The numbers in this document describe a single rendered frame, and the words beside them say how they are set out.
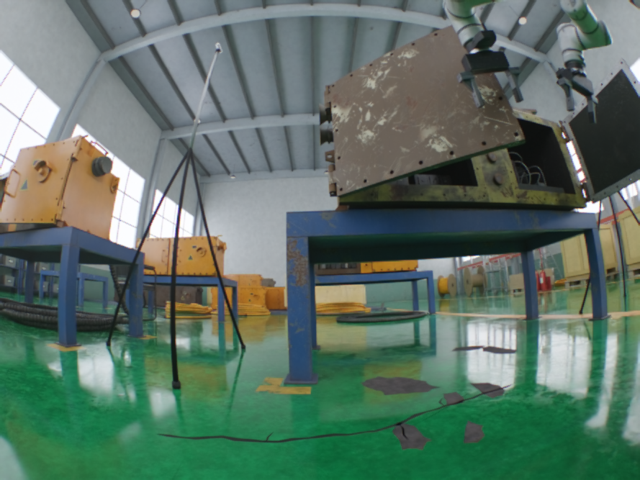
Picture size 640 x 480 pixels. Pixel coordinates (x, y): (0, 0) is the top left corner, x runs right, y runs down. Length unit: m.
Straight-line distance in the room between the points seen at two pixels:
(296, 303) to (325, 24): 9.65
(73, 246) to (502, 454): 1.79
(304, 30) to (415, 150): 9.52
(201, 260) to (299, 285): 3.11
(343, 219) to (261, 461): 0.82
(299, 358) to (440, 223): 0.74
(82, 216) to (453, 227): 2.19
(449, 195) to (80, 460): 1.33
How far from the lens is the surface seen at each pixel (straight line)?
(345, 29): 10.26
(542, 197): 1.48
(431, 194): 1.08
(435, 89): 0.94
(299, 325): 0.95
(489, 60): 0.83
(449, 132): 0.84
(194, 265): 4.02
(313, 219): 0.99
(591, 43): 1.12
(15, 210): 2.15
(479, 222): 1.19
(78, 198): 2.07
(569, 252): 6.81
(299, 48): 10.68
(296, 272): 0.95
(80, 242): 1.67
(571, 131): 1.94
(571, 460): 0.53
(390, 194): 1.02
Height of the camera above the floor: 0.30
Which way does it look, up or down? 13 degrees up
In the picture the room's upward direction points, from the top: 2 degrees counter-clockwise
